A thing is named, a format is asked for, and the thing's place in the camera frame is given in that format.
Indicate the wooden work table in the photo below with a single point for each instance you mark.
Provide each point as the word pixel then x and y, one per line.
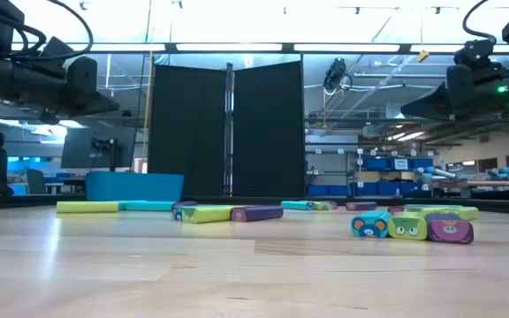
pixel 502 183

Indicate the grey office chair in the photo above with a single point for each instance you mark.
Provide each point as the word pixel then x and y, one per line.
pixel 35 182

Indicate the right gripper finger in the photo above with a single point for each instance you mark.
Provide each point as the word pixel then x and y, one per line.
pixel 433 106

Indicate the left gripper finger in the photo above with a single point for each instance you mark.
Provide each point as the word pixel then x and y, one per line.
pixel 104 105

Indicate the blue storage bin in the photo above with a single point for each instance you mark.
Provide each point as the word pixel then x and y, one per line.
pixel 376 164
pixel 413 189
pixel 422 163
pixel 376 189
pixel 327 190

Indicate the yellow hanging tag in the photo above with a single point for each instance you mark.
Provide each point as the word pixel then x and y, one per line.
pixel 423 55

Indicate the teal toy block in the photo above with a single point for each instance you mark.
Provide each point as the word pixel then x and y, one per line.
pixel 177 214
pixel 296 205
pixel 148 206
pixel 369 226

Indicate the lime green toy block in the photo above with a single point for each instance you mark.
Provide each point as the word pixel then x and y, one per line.
pixel 321 206
pixel 86 207
pixel 407 227
pixel 206 214
pixel 464 213

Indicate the black monitor stand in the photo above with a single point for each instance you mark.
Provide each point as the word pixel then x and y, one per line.
pixel 113 159

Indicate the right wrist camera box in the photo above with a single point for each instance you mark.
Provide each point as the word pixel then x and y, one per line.
pixel 475 55

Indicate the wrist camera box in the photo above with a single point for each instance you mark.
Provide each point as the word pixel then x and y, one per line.
pixel 475 55
pixel 55 50

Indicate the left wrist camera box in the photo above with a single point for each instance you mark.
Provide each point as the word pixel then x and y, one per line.
pixel 55 50

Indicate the black folding room divider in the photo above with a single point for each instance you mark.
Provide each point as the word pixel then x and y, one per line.
pixel 188 132

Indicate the blue plastic bin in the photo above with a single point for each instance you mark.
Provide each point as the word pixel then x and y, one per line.
pixel 135 187

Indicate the purple toy block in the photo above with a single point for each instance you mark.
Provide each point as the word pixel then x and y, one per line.
pixel 449 230
pixel 184 204
pixel 360 206
pixel 334 205
pixel 256 214
pixel 395 209

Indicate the metal storage shelf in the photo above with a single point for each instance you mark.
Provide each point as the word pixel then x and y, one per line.
pixel 334 153

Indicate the black monitor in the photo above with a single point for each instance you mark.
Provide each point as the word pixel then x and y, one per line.
pixel 78 150

